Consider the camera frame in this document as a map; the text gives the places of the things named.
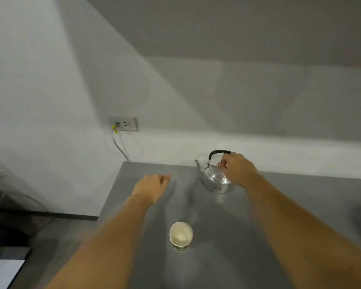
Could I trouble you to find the grey cable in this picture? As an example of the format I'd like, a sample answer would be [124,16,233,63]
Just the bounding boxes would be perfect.
[112,131,130,162]

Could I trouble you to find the person's left forearm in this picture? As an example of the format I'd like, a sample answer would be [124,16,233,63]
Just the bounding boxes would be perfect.
[45,194,153,289]

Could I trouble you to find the person's right hand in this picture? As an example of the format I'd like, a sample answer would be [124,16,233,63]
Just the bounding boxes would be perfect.
[218,152,259,189]

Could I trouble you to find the white board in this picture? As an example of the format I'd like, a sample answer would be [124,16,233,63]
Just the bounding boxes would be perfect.
[0,259,26,289]

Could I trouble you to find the person's left hand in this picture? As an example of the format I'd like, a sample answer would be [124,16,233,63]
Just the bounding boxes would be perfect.
[131,174,171,206]

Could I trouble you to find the silver metal kettle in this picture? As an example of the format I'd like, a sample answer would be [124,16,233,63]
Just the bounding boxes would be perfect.
[195,150,236,195]

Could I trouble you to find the white paper cup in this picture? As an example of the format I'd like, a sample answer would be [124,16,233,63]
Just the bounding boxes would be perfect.
[169,221,194,251]

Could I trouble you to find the grey wall socket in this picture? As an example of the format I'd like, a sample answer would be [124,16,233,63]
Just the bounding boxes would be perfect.
[108,117,138,132]

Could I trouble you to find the person's right forearm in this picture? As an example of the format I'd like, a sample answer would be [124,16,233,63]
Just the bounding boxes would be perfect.
[244,174,361,289]

